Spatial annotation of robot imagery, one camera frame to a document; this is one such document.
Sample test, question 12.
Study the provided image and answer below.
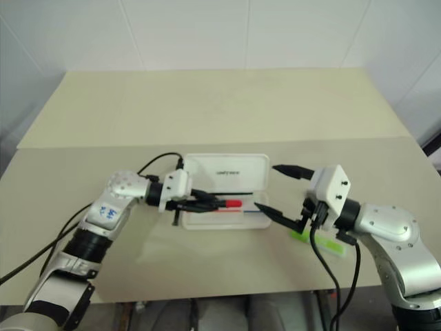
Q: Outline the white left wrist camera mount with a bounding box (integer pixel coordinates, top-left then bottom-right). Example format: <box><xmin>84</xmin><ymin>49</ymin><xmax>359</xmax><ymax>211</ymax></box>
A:
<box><xmin>158</xmin><ymin>168</ymin><xmax>193</xmax><ymax>212</ymax></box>

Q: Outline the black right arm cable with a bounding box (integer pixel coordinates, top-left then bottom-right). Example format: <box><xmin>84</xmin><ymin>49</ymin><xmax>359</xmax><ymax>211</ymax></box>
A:
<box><xmin>336</xmin><ymin>231</ymin><xmax>362</xmax><ymax>331</ymax></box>
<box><xmin>309</xmin><ymin>206</ymin><xmax>342</xmax><ymax>331</ymax></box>

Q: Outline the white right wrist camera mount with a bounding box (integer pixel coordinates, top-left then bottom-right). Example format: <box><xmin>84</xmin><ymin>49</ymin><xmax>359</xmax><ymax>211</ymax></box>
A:
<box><xmin>305</xmin><ymin>164</ymin><xmax>352</xmax><ymax>230</ymax></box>

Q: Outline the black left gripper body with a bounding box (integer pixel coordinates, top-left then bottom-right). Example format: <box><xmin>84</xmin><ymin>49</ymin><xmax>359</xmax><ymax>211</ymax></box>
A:
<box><xmin>164</xmin><ymin>194</ymin><xmax>198</xmax><ymax>228</ymax></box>

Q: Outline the thin red and blue pencil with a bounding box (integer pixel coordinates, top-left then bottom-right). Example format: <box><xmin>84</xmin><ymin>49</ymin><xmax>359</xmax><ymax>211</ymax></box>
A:
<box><xmin>205</xmin><ymin>209</ymin><xmax>265</xmax><ymax>215</ymax></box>

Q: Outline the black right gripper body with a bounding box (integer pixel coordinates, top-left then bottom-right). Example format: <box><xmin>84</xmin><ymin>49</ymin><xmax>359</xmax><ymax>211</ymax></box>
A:
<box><xmin>300</xmin><ymin>197</ymin><xmax>327</xmax><ymax>234</ymax></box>

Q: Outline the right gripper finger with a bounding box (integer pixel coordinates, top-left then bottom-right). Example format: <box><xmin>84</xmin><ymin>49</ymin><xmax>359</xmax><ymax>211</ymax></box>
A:
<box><xmin>271</xmin><ymin>164</ymin><xmax>315</xmax><ymax>181</ymax></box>
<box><xmin>254</xmin><ymin>202</ymin><xmax>309</xmax><ymax>233</ymax></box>

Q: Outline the green marker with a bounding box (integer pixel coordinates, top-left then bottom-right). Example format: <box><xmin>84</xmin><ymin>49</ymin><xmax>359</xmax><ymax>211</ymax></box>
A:
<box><xmin>290</xmin><ymin>230</ymin><xmax>347</xmax><ymax>259</ymax></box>

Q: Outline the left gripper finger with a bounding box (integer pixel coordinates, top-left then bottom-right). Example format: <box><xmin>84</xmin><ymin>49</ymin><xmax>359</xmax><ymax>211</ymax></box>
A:
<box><xmin>189</xmin><ymin>188</ymin><xmax>223</xmax><ymax>205</ymax></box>
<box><xmin>177</xmin><ymin>201</ymin><xmax>227</xmax><ymax>213</ymax></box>

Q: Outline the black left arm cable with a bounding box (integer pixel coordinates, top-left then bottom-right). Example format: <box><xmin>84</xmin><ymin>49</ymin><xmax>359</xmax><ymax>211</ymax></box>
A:
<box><xmin>0</xmin><ymin>152</ymin><xmax>185</xmax><ymax>285</ymax></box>

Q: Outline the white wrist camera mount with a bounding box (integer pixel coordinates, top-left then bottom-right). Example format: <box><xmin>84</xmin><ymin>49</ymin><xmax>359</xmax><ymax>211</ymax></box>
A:
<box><xmin>305</xmin><ymin>164</ymin><xmax>352</xmax><ymax>230</ymax></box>
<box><xmin>158</xmin><ymin>168</ymin><xmax>193</xmax><ymax>212</ymax></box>

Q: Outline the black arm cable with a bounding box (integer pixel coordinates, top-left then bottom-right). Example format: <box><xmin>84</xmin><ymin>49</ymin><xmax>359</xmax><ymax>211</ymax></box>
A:
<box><xmin>336</xmin><ymin>231</ymin><xmax>362</xmax><ymax>331</ymax></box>
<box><xmin>309</xmin><ymin>206</ymin><xmax>342</xmax><ymax>331</ymax></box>
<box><xmin>0</xmin><ymin>152</ymin><xmax>185</xmax><ymax>285</ymax></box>

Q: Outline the white plastic pencil case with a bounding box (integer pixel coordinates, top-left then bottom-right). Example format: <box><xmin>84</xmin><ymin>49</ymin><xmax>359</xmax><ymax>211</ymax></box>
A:
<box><xmin>181</xmin><ymin>152</ymin><xmax>272</xmax><ymax>231</ymax></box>

